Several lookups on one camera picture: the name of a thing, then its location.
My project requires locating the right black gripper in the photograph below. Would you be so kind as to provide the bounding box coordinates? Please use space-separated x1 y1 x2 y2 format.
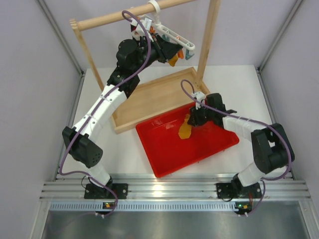
188 103 215 127

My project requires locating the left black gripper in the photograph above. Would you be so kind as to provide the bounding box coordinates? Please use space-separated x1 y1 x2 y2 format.
131 32 181 74

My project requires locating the teal clip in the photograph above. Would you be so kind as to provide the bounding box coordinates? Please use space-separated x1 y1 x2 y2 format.
185 49 194 60
162 34 170 42

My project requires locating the orange clip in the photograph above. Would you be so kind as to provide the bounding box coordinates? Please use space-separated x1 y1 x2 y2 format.
150 27 157 38
177 49 184 59

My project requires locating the mustard sock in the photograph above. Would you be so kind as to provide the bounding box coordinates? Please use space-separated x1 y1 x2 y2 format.
168 54 178 67
178 114 192 139

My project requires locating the white plastic sock hanger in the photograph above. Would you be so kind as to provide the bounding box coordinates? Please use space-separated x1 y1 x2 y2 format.
142 0 196 50

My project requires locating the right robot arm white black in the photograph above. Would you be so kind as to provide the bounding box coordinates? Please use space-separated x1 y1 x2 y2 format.
187 92 295 198

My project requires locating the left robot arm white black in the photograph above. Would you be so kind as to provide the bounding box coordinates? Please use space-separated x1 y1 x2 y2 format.
62 33 183 198

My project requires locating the teal clip at end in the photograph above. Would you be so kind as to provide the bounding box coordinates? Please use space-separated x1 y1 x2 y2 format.
185 49 194 60

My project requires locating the wooden hanger rack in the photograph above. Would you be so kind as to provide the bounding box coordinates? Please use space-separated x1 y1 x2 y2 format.
70 0 221 133

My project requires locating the dark navy santa sock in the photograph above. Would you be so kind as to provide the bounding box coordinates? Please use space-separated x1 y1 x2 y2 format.
131 25 139 36

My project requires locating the red plastic tray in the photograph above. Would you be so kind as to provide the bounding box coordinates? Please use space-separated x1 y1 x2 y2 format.
136 103 240 178

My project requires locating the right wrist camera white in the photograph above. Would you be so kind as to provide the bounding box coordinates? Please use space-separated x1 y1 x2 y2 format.
191 91 205 110

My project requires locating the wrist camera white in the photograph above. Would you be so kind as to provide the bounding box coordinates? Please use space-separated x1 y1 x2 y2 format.
191 91 205 110
133 17 153 36

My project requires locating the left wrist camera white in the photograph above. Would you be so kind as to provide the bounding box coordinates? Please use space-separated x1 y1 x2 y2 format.
133 17 153 36

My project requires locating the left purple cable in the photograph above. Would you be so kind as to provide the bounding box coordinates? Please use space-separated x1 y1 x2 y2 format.
59 9 152 220

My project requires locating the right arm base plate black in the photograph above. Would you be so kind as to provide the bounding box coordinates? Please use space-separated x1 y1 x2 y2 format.
216 183 262 201

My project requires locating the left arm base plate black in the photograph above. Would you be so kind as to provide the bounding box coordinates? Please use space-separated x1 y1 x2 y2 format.
84 183 128 199

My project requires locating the aluminium rail frame front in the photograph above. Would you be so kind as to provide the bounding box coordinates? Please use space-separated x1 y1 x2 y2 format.
40 174 311 201

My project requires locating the perforated cable duct grey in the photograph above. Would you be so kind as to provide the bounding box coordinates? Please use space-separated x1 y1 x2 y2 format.
49 201 302 212

